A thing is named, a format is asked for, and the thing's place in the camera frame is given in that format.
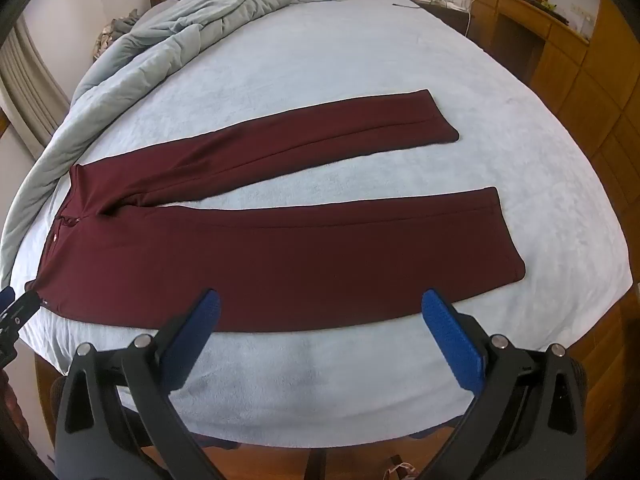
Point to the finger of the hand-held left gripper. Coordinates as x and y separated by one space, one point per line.
17 316

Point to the maroon sweatshirt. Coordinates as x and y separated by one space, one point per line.
280 260

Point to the beige curtain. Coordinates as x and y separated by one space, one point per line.
25 85

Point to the wooden bed frame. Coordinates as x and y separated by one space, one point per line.
50 365

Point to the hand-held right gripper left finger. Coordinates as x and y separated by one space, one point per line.
200 322

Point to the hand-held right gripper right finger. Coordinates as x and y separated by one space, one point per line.
450 340

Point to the patterned cloth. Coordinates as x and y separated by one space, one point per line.
107 35

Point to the wooden shelf with items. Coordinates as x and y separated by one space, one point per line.
565 60

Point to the dark nightstand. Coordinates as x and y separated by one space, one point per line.
450 15

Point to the grey-blue duvet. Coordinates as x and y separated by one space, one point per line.
165 35

